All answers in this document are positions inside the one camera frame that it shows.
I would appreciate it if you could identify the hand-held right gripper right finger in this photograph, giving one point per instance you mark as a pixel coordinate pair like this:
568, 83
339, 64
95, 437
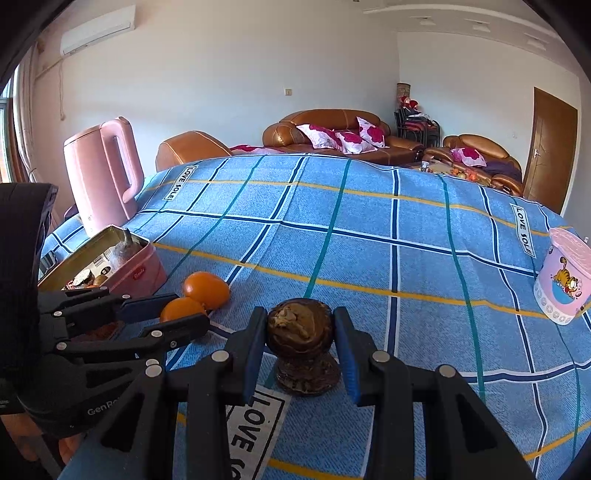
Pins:
347, 357

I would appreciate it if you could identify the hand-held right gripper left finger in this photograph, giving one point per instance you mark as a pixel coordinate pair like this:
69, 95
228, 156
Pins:
254, 360

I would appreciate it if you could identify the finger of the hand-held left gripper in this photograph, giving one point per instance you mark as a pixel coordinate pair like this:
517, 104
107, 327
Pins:
147, 304
180, 330

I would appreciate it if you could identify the small orange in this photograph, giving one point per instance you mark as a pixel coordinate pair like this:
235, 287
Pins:
207, 288
182, 308

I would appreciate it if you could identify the pink metal tin box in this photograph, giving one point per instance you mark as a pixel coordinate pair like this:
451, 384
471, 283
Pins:
143, 272

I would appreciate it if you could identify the brown water chestnut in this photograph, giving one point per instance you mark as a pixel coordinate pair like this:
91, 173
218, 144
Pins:
307, 376
300, 330
84, 278

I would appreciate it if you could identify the purple passion fruit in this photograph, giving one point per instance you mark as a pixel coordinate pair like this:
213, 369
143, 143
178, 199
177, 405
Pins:
124, 251

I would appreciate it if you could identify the brown kiwi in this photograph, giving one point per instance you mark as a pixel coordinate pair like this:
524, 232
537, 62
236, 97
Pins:
101, 280

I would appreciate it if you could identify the printed paper sheet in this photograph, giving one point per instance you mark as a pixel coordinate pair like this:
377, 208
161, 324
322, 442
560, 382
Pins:
100, 264

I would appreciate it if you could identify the pink electric kettle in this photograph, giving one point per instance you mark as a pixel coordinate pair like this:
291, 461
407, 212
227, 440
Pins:
97, 180

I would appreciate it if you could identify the blue plaid tablecloth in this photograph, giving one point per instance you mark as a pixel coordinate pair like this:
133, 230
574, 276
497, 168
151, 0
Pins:
369, 230

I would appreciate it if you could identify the light curtain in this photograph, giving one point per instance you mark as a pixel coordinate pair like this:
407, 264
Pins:
27, 115

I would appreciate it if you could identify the brown leather armchair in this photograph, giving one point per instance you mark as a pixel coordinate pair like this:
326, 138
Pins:
475, 143
194, 147

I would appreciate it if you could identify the air conditioner pipe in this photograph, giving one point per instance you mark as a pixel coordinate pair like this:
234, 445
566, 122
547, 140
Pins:
61, 83

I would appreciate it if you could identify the pink blanket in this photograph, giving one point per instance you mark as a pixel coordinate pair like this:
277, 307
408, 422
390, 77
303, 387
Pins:
251, 149

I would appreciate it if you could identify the coffee table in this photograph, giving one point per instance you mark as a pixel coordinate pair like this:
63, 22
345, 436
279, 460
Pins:
429, 167

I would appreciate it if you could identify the white pillow red flowers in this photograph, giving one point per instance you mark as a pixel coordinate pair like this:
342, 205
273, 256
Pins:
468, 157
353, 141
318, 136
371, 131

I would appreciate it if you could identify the decorative fruit pile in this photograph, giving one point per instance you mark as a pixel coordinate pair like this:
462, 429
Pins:
466, 174

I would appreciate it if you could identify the pink cartoon cup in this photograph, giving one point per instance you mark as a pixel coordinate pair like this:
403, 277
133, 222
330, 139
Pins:
561, 277

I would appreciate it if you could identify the white air conditioner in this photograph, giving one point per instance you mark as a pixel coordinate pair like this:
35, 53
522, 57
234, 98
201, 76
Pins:
97, 30

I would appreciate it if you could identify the stacked dark chairs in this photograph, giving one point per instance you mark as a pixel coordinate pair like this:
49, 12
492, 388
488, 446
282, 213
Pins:
415, 127

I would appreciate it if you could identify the brown leather sofa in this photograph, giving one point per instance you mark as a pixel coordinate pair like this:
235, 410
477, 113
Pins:
323, 117

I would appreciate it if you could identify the purple blanket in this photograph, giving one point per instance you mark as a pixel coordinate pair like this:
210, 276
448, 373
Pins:
501, 168

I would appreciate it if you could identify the red plush toy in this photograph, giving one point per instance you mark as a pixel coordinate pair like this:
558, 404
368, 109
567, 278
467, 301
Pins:
410, 103

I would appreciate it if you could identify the tall patterned vase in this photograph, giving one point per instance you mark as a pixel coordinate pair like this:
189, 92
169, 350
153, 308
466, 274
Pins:
403, 90

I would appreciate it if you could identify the brown wooden door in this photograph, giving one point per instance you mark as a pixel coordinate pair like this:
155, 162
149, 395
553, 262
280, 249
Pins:
551, 152

